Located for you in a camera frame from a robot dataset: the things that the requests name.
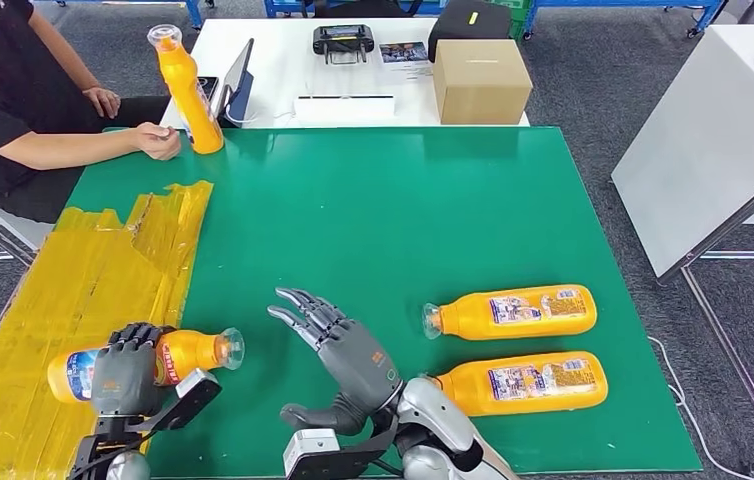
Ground person's left hand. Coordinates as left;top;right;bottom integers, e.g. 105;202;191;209
82;86;122;121

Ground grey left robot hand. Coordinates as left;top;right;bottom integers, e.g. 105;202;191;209
88;322;176;419

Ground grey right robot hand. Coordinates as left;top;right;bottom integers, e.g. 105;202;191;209
266;287;406;437

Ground person's right hand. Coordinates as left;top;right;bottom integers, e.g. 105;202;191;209
130;121;183;162

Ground orange detergent bottle clear cap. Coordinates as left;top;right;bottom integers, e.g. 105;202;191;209
426;351;609;419
46;327;246;405
146;23;225;156
421;284;598;342

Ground tablet in blue case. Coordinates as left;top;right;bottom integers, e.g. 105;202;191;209
216;37;256;129

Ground yellow tape sheet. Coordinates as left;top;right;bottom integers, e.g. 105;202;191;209
0;180;214;480

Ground blue metal rack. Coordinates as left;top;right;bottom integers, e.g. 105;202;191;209
25;0;205;32
264;0;448;20
522;0;726;40

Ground white chair with metal leg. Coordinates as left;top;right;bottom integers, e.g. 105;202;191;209
0;175;54;270

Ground green work table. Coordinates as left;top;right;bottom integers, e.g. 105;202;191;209
62;125;703;478

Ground white flat box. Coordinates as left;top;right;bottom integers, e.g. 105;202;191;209
293;94;397;127

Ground black remote controller with screen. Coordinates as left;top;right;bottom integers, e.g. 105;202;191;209
312;24;376;66

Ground printed leaflet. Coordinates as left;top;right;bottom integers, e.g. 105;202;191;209
378;41;433;81

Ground brown cardboard box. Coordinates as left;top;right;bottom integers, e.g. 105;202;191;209
432;38;534;126

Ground black bag with yellow tag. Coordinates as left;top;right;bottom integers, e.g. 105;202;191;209
427;0;513;63

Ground green plastic crate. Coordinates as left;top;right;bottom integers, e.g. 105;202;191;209
486;0;536;42

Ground white side table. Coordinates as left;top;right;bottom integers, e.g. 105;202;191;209
610;25;754;280

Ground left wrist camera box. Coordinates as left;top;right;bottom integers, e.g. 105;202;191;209
171;368;223;433

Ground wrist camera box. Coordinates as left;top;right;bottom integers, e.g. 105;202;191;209
282;428;343;478
171;368;223;433

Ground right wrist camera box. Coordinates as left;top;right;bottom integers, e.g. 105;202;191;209
282;428;343;478

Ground white floor cable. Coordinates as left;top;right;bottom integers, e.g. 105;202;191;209
645;336;754;480

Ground metal table frame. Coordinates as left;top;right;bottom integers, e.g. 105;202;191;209
656;119;754;478

